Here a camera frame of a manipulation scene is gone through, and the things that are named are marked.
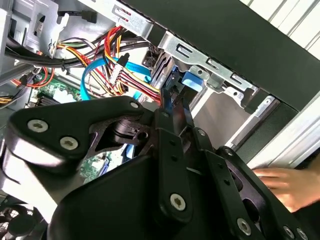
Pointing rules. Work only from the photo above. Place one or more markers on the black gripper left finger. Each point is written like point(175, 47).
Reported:
point(100, 112)

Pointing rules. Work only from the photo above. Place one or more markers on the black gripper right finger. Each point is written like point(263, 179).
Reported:
point(233, 200)

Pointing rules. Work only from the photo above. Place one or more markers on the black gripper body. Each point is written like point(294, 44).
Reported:
point(112, 205)

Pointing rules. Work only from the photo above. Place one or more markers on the silver disk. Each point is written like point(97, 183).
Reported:
point(192, 80)

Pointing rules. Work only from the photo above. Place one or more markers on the person's bare hand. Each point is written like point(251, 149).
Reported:
point(295, 185)

